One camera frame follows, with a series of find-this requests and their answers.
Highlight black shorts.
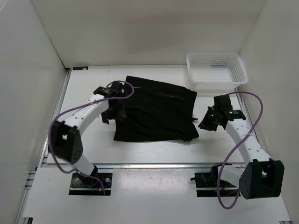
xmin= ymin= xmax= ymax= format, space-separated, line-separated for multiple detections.
xmin=114 ymin=76 xmax=199 ymax=142

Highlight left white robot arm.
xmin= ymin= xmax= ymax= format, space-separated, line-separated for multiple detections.
xmin=48 ymin=80 xmax=135 ymax=187

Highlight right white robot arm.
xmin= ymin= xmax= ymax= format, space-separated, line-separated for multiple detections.
xmin=199 ymin=94 xmax=285 ymax=199

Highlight white plastic basket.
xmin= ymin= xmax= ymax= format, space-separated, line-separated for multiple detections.
xmin=186 ymin=52 xmax=248 ymax=91

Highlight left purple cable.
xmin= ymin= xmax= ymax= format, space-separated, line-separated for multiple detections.
xmin=48 ymin=80 xmax=135 ymax=174

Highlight aluminium front rail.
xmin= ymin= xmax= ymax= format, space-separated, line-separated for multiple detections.
xmin=35 ymin=162 xmax=244 ymax=171

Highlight aluminium rail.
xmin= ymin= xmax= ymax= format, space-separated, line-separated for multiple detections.
xmin=235 ymin=86 xmax=292 ymax=224
xmin=14 ymin=67 xmax=72 ymax=224
xmin=35 ymin=162 xmax=244 ymax=171

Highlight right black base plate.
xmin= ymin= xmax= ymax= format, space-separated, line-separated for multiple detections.
xmin=190 ymin=172 xmax=237 ymax=197

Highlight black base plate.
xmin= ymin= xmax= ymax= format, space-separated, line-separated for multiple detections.
xmin=190 ymin=172 xmax=237 ymax=197
xmin=69 ymin=172 xmax=113 ymax=196

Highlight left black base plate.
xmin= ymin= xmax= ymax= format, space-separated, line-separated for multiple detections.
xmin=69 ymin=172 xmax=113 ymax=196

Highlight aluminium left rail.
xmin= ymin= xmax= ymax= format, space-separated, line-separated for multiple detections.
xmin=14 ymin=67 xmax=72 ymax=224

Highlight aluminium right rail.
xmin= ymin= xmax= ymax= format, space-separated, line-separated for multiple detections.
xmin=235 ymin=86 xmax=292 ymax=224

